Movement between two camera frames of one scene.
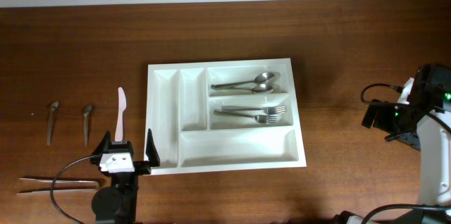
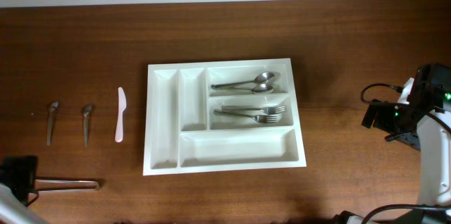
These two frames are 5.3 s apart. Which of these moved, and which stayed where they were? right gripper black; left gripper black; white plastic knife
Moved: left gripper black
Stayed: white plastic knife; right gripper black
